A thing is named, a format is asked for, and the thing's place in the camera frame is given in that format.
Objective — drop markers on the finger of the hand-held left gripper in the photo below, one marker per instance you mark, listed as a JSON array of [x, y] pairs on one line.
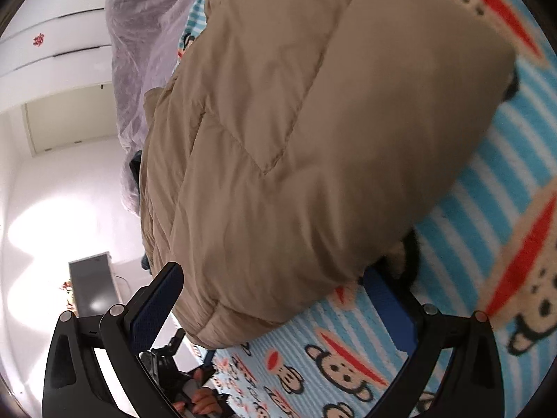
[[176, 340], [209, 359]]

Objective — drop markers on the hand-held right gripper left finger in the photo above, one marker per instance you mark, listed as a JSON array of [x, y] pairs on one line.
[[152, 309]]

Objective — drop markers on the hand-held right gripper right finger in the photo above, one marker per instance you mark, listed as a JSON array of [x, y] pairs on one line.
[[391, 313]]

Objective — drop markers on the tan puffer jacket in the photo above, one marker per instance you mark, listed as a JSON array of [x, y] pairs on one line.
[[313, 148]]

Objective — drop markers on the person's left hand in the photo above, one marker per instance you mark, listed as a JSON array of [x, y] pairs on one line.
[[204, 402]]

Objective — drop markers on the flat screen monitor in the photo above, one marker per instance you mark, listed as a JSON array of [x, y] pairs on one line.
[[92, 285]]

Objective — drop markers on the monkey print striped blanket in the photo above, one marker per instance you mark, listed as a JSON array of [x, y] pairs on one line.
[[470, 296]]

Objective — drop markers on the dark teal garment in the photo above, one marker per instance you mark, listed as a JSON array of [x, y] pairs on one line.
[[135, 170]]

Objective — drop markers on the white door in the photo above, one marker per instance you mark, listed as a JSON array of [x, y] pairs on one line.
[[74, 117]]

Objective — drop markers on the purple fleece duvet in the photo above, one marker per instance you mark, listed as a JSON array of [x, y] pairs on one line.
[[139, 52]]

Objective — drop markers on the white wardrobe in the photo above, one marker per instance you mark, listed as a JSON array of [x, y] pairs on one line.
[[52, 30]]

